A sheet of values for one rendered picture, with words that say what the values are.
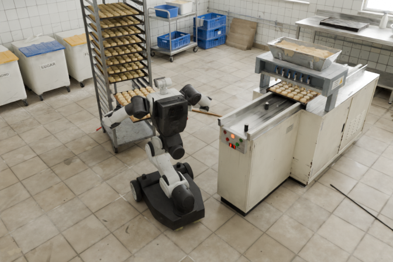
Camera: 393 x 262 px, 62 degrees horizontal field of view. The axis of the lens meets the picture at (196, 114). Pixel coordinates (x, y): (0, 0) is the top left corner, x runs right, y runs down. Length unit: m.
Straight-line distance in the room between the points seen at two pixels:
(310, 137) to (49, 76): 3.69
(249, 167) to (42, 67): 3.45
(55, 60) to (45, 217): 2.56
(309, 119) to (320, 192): 0.81
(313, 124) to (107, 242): 1.98
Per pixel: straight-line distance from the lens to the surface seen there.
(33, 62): 5.05
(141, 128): 3.91
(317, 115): 2.93
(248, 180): 2.71
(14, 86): 5.06
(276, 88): 3.13
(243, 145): 2.51
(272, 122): 2.62
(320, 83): 2.92
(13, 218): 3.40
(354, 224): 3.25
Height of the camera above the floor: 2.21
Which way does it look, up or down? 30 degrees down
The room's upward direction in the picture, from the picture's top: straight up
